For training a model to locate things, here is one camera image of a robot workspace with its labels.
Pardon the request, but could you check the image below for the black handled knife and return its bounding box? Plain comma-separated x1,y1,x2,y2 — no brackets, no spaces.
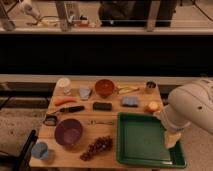
50,105,85,115

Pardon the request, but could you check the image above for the purple bowl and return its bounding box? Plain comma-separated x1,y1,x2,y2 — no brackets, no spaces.
54,119,83,146

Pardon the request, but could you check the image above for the orange carrot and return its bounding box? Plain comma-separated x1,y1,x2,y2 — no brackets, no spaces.
54,97,76,106

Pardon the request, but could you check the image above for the metal fork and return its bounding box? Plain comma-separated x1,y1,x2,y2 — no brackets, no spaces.
88,120,114,125

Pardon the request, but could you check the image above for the black rectangular sponge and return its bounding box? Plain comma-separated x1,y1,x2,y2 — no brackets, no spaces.
93,102,112,111

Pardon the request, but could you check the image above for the blue plastic cup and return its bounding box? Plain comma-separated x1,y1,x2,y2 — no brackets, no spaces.
31,142,49,160

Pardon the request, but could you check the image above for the dark purple grape bunch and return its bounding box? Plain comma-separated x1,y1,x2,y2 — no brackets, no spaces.
80,136,113,161

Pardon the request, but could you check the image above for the small metal cup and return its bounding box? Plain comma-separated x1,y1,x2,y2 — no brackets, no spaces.
145,81,156,94

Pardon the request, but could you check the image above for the orange apple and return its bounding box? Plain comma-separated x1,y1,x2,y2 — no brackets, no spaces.
145,101,159,113

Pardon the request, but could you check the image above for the green plastic tray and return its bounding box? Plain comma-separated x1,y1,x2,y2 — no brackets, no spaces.
116,113,187,169

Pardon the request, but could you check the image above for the wooden board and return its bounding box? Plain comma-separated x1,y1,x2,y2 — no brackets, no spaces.
30,81,163,169

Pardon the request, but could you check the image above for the person in background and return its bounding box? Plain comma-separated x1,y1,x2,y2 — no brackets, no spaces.
98,0,177,27

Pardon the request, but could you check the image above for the small black square dish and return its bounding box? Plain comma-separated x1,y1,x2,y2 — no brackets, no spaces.
43,115,58,126

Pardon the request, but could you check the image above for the light blue cloth piece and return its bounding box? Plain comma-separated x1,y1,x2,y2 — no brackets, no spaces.
79,86,92,100

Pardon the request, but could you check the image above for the clear jar white lid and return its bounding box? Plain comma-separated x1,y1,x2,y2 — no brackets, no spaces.
56,78,71,95

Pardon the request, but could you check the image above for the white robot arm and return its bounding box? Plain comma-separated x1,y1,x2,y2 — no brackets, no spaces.
159,78,213,149

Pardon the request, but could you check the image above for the red-brown bowl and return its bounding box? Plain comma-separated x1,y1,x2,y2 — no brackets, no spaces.
95,79,115,98

